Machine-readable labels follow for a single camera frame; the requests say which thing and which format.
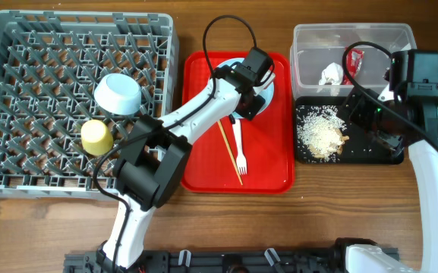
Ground light blue round plate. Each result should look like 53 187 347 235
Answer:
217 58 275 115

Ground wooden chopstick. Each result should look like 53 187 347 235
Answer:
217 120 243 186

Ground white plastic fork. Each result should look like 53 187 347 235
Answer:
232 119 247 175

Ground rice and nut scraps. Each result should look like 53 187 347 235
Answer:
297 105 350 162

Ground red snack wrapper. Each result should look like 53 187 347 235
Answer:
342 49 364 85

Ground light blue bowl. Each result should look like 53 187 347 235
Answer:
93 73 141 115

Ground yellow plastic cup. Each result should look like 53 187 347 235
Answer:
80 120 113 155

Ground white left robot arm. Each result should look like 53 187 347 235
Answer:
98 47 275 272

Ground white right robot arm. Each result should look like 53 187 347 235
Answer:
338 49 438 272

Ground clear plastic waste bin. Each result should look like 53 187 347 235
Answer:
290 23 417 99

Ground grey plastic dishwasher rack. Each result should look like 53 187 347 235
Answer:
0 10 179 200

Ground red plastic tray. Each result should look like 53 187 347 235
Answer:
181 52 295 194

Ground black plastic tray bin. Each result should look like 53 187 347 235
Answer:
295 96 405 165

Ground crumpled white tissue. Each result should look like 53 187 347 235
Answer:
318 62 344 85

